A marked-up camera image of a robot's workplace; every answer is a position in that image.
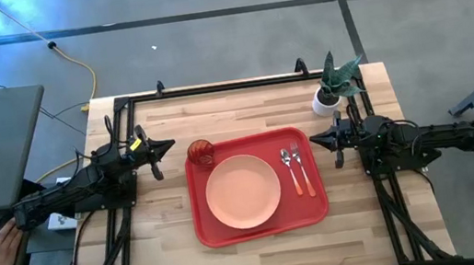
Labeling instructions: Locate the white box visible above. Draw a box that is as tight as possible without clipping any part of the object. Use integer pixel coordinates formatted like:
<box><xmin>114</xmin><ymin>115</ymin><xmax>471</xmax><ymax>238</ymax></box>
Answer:
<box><xmin>41</xmin><ymin>175</ymin><xmax>82</xmax><ymax>233</ymax></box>

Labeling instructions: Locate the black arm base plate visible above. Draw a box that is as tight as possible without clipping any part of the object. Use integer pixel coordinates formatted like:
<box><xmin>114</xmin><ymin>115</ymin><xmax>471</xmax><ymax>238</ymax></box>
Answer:
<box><xmin>363</xmin><ymin>140</ymin><xmax>445</xmax><ymax>179</ymax></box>
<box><xmin>71</xmin><ymin>176</ymin><xmax>143</xmax><ymax>216</ymax></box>

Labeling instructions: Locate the black aluminium table frame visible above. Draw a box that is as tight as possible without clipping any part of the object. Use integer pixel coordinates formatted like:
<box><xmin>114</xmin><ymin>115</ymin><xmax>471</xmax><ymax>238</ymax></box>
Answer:
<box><xmin>40</xmin><ymin>52</ymin><xmax>458</xmax><ymax>265</ymax></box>

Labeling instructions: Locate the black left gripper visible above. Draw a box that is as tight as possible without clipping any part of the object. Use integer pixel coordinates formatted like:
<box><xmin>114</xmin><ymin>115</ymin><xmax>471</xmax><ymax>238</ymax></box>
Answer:
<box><xmin>122</xmin><ymin>120</ymin><xmax>181</xmax><ymax>186</ymax></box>

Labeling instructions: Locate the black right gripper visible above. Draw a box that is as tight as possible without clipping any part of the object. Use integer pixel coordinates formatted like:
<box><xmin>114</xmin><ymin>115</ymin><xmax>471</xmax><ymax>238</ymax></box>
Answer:
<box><xmin>306</xmin><ymin>108</ymin><xmax>366</xmax><ymax>173</ymax></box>

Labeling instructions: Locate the metal spoon orange handle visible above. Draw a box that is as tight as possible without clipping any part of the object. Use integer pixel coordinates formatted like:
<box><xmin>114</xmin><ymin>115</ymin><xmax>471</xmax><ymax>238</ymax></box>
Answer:
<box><xmin>279</xmin><ymin>145</ymin><xmax>306</xmax><ymax>199</ymax></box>

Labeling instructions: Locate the red plastic tray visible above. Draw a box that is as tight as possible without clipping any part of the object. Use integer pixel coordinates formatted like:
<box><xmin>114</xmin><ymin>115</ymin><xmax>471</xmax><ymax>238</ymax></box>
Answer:
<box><xmin>180</xmin><ymin>122</ymin><xmax>334</xmax><ymax>252</ymax></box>

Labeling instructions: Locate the peach round plate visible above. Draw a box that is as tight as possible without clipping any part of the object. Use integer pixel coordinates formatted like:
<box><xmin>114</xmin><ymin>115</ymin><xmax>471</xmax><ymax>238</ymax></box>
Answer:
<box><xmin>200</xmin><ymin>149</ymin><xmax>287</xmax><ymax>236</ymax></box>

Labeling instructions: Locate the yellow cable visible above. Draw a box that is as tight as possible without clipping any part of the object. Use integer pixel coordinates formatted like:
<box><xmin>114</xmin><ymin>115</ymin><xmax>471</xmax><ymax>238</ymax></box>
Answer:
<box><xmin>0</xmin><ymin>0</ymin><xmax>111</xmax><ymax>188</ymax></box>

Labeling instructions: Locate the black desk support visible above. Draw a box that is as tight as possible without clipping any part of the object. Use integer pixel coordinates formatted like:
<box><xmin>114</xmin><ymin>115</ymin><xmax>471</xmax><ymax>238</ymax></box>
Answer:
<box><xmin>18</xmin><ymin>176</ymin><xmax>48</xmax><ymax>200</ymax></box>

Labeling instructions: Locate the metal fork orange handle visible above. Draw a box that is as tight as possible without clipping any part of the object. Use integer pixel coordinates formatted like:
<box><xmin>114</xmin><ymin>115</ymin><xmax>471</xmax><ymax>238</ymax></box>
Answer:
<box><xmin>289</xmin><ymin>139</ymin><xmax>318</xmax><ymax>200</ymax></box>

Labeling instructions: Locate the red translucent cup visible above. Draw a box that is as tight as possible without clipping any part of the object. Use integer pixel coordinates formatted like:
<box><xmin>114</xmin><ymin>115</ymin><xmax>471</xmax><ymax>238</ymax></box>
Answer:
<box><xmin>184</xmin><ymin>137</ymin><xmax>219</xmax><ymax>172</ymax></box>

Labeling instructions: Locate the green plant in white pot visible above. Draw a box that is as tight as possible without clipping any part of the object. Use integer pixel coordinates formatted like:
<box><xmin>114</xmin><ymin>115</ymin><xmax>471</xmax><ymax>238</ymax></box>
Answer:
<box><xmin>303</xmin><ymin>45</ymin><xmax>372</xmax><ymax>119</ymax></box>

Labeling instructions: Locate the black cable loop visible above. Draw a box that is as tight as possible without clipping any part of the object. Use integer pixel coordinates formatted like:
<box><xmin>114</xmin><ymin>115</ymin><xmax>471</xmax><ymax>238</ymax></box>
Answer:
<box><xmin>64</xmin><ymin>210</ymin><xmax>104</xmax><ymax>265</ymax></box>

